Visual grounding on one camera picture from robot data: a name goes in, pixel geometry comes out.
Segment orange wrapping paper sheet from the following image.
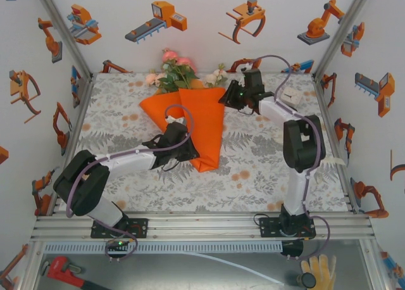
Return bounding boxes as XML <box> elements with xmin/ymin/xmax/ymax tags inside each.
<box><xmin>139</xmin><ymin>87</ymin><xmax>227</xmax><ymax>173</ymax></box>

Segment cream fake flower stem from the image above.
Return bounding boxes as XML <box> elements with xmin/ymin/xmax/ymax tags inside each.
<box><xmin>202</xmin><ymin>63</ymin><xmax>229</xmax><ymax>89</ymax></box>

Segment peach pink fake flower stem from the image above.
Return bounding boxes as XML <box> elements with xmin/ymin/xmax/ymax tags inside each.
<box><xmin>144</xmin><ymin>56</ymin><xmax>199</xmax><ymax>94</ymax></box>

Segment cream printed ribbon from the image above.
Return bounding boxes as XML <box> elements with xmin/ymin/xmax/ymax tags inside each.
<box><xmin>313</xmin><ymin>156</ymin><xmax>346</xmax><ymax>183</ymax></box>

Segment grey floral tablecloth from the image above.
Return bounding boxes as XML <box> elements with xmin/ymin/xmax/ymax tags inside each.
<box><xmin>59</xmin><ymin>72</ymin><xmax>352</xmax><ymax>213</ymax></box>

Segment circuit board with green light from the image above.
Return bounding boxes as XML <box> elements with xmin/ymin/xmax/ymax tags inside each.
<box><xmin>106</xmin><ymin>239</ymin><xmax>134</xmax><ymax>255</ymax></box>

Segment small black box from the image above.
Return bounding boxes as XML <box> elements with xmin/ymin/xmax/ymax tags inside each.
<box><xmin>281</xmin><ymin>239</ymin><xmax>304</xmax><ymax>258</ymax></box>

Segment red pipe wrench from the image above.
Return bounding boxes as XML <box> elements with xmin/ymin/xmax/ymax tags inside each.
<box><xmin>40</xmin><ymin>255</ymin><xmax>111</xmax><ymax>290</ymax></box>

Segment black round cylinder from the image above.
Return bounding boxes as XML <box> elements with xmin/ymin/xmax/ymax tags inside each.
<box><xmin>297</xmin><ymin>272</ymin><xmax>317</xmax><ymax>289</ymax></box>

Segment yellow work glove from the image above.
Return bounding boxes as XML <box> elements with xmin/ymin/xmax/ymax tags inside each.
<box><xmin>299</xmin><ymin>254</ymin><xmax>337</xmax><ymax>290</ymax></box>

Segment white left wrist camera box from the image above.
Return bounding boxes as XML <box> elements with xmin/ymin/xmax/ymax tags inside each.
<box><xmin>165</xmin><ymin>114</ymin><xmax>188</xmax><ymax>126</ymax></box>

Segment aluminium frame rails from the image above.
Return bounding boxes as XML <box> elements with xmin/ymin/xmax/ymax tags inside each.
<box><xmin>30</xmin><ymin>212</ymin><xmax>376</xmax><ymax>244</ymax></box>

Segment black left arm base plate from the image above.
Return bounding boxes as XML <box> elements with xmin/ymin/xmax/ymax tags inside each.
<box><xmin>90</xmin><ymin>218</ymin><xmax>149</xmax><ymax>239</ymax></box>

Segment white slotted cable duct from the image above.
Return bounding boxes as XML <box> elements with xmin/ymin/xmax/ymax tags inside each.
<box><xmin>42</xmin><ymin>241</ymin><xmax>284</xmax><ymax>253</ymax></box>

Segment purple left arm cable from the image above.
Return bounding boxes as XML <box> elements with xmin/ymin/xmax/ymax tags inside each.
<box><xmin>65</xmin><ymin>104</ymin><xmax>194</xmax><ymax>262</ymax></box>

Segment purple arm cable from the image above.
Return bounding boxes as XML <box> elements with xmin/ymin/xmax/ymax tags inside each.
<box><xmin>65</xmin><ymin>104</ymin><xmax>194</xmax><ymax>262</ymax></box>
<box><xmin>243</xmin><ymin>54</ymin><xmax>332</xmax><ymax>262</ymax></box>

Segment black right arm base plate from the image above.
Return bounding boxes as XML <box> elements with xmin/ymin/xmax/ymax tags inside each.
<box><xmin>258</xmin><ymin>217</ymin><xmax>317</xmax><ymax>240</ymax></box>

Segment aluminium corner post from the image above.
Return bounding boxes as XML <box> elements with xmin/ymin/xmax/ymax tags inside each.
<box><xmin>313</xmin><ymin>0</ymin><xmax>376</xmax><ymax>79</ymax></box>
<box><xmin>33</xmin><ymin>0</ymin><xmax>94</xmax><ymax>79</ymax></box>

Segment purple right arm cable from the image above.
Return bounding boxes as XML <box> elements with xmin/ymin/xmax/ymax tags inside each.
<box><xmin>243</xmin><ymin>54</ymin><xmax>332</xmax><ymax>262</ymax></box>

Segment aluminium frame leg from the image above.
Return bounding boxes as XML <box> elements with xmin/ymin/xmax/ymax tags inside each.
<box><xmin>17</xmin><ymin>241</ymin><xmax>44</xmax><ymax>290</ymax></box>
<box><xmin>359</xmin><ymin>239</ymin><xmax>392</xmax><ymax>290</ymax></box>

